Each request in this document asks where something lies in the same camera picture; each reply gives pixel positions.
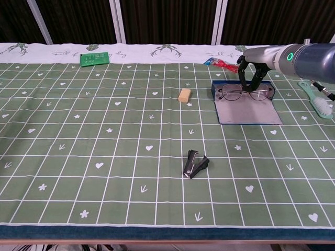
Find dark blue under cloth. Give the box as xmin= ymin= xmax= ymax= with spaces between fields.
xmin=0 ymin=225 xmax=335 ymax=241

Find green grid tablecloth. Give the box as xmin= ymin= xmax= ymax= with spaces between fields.
xmin=0 ymin=42 xmax=335 ymax=227

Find tan rectangular eraser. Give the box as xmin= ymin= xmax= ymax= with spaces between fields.
xmin=177 ymin=88 xmax=191 ymax=102

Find mint green brush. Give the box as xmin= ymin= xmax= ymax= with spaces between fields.
xmin=297 ymin=81 xmax=334 ymax=120

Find green card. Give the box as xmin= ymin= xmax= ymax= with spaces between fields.
xmin=80 ymin=52 xmax=110 ymax=67

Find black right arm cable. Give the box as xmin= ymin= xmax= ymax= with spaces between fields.
xmin=310 ymin=81 xmax=335 ymax=102

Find blue floral glasses case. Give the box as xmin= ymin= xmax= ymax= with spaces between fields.
xmin=210 ymin=80 xmax=284 ymax=125

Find small metal clip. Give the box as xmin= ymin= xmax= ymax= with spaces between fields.
xmin=182 ymin=149 xmax=211 ymax=180

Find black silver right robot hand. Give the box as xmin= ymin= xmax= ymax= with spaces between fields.
xmin=237 ymin=45 xmax=282 ymax=93

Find wire-frame eyeglasses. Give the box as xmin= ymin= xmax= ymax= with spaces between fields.
xmin=217 ymin=83 xmax=274 ymax=102

